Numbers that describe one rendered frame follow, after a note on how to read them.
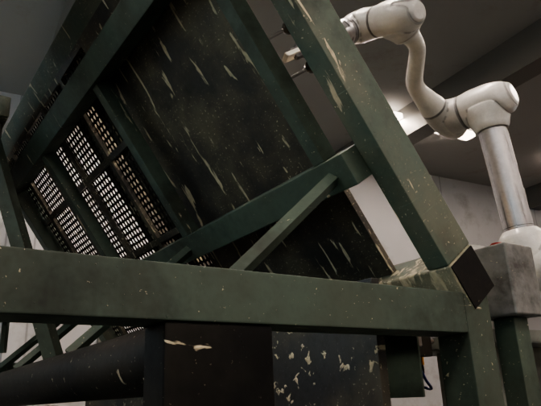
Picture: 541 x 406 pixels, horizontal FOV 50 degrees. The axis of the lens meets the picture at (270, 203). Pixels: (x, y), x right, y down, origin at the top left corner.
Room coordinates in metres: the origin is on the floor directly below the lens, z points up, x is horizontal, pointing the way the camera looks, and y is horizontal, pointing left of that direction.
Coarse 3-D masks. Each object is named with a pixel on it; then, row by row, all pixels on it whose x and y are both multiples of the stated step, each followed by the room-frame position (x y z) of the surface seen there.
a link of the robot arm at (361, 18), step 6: (372, 6) 1.54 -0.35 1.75; (354, 12) 1.58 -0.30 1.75; (360, 12) 1.56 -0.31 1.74; (366, 12) 1.55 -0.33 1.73; (354, 18) 1.57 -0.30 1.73; (360, 18) 1.56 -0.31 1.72; (366, 18) 1.55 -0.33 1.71; (360, 24) 1.57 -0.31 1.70; (366, 24) 1.56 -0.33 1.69; (360, 30) 1.58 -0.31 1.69; (366, 30) 1.57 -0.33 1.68; (360, 36) 1.60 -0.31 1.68; (366, 36) 1.60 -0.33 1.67; (372, 36) 1.59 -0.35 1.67; (360, 42) 1.63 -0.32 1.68
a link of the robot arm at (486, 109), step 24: (480, 96) 1.85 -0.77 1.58; (504, 96) 1.82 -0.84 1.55; (480, 120) 1.88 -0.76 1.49; (504, 120) 1.86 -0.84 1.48; (504, 144) 1.87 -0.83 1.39; (504, 168) 1.88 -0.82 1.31; (504, 192) 1.89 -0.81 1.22; (504, 216) 1.91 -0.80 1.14; (528, 216) 1.89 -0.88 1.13; (504, 240) 1.91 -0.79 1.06; (528, 240) 1.86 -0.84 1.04
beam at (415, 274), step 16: (464, 256) 1.30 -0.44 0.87; (400, 272) 1.43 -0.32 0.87; (416, 272) 1.36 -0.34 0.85; (432, 272) 1.32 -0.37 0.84; (448, 272) 1.29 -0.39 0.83; (464, 272) 1.30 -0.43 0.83; (480, 272) 1.33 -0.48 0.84; (432, 288) 1.35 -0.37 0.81; (448, 288) 1.32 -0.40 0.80; (464, 288) 1.30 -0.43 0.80; (480, 288) 1.33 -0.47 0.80
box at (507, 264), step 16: (480, 256) 1.47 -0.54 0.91; (496, 256) 1.43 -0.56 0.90; (512, 256) 1.42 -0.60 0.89; (528, 256) 1.46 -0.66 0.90; (496, 272) 1.44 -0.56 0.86; (512, 272) 1.41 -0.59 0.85; (528, 272) 1.45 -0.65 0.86; (496, 288) 1.44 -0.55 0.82; (512, 288) 1.41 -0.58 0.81; (528, 288) 1.45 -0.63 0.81; (496, 304) 1.45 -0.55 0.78; (512, 304) 1.41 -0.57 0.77; (528, 304) 1.44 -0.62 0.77
